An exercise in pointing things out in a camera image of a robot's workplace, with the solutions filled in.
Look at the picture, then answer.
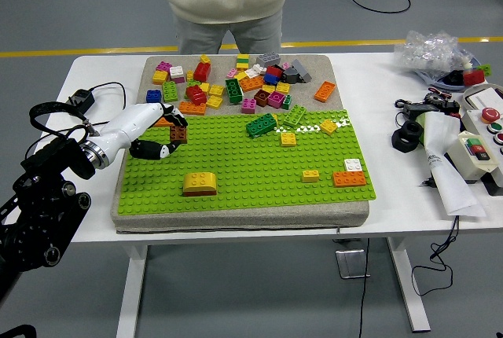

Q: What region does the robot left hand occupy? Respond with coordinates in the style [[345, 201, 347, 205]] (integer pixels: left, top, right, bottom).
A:
[[90, 101, 189, 163]]

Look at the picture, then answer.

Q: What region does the brown 2x2 brick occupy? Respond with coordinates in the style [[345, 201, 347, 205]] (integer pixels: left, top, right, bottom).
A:
[[169, 125, 189, 145]]

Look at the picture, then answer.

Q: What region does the yellow arched brick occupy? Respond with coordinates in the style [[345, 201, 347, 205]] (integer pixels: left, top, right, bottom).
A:
[[182, 171, 218, 193]]

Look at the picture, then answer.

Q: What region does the tall red brick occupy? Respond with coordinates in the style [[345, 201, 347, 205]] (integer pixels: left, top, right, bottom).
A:
[[193, 61, 212, 83]]

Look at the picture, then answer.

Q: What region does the dark green 2x4 brick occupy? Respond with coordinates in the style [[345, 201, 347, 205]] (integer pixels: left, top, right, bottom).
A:
[[225, 77, 245, 105], [245, 112, 277, 139]]

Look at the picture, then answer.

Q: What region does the dark red 2x2 brick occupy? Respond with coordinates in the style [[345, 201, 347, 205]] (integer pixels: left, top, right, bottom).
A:
[[253, 89, 271, 108]]

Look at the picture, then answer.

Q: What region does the green baseplate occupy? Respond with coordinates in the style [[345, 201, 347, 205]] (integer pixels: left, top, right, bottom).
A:
[[116, 108, 377, 216]]

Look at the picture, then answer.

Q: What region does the grey 2x4 brick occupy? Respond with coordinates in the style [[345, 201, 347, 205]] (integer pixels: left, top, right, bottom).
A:
[[255, 51, 281, 68]]

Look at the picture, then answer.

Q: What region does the dark grey long brick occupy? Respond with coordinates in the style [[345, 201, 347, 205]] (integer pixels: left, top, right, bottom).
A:
[[290, 58, 313, 83]]

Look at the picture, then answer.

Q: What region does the black power plug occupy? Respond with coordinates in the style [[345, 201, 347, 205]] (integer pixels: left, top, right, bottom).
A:
[[66, 88, 96, 113]]

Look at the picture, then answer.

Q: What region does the white table leg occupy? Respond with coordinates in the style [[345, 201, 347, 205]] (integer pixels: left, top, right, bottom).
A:
[[385, 237, 431, 333], [116, 244, 149, 338]]

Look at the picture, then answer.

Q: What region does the metal floor plate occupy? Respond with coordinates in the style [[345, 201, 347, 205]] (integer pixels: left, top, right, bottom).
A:
[[335, 249, 371, 280]]

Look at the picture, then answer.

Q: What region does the large black nut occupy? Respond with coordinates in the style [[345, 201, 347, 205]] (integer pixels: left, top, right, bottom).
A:
[[391, 120, 424, 153]]

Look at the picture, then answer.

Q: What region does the green sheet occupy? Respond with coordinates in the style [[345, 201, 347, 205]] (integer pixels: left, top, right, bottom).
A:
[[415, 113, 428, 146]]

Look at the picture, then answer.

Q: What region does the black power adapter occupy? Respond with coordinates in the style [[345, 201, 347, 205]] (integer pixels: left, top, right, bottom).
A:
[[402, 102, 440, 116]]

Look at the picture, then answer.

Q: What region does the clear bubble wrap bag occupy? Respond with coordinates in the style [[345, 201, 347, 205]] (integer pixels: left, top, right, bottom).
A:
[[394, 30, 477, 79]]

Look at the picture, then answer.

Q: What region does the blue basin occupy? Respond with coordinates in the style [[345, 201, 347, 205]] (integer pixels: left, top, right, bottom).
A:
[[415, 57, 490, 90]]

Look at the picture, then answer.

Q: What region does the black servo module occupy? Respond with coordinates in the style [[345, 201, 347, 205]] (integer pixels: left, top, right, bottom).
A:
[[438, 98, 461, 119]]

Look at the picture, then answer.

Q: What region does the white paper bag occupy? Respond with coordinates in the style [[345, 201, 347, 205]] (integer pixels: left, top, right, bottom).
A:
[[422, 112, 487, 218]]

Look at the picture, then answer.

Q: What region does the black plastic part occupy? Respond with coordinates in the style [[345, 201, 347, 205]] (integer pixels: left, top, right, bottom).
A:
[[442, 70, 465, 86]]

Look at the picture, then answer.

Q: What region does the grey control box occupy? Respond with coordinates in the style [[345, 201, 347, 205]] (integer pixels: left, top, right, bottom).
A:
[[460, 106, 503, 197]]

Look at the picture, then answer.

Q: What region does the white flat box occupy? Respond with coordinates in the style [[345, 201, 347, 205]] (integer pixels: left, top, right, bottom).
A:
[[462, 83, 503, 113]]

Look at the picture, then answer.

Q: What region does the red emergency stop button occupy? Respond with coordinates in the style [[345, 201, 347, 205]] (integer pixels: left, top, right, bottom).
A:
[[479, 107, 502, 124]]

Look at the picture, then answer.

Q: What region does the black plug cord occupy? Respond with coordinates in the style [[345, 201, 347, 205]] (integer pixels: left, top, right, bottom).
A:
[[89, 81, 127, 125]]

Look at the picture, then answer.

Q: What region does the black hanging cable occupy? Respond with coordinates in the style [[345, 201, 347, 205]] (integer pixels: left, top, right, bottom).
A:
[[355, 237, 371, 338]]

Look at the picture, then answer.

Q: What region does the white switch box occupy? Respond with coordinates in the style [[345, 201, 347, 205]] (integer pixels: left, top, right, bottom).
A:
[[446, 131, 499, 184]]

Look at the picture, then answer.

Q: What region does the black looped cable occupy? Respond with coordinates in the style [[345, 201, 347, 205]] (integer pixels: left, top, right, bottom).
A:
[[411, 215, 461, 297]]

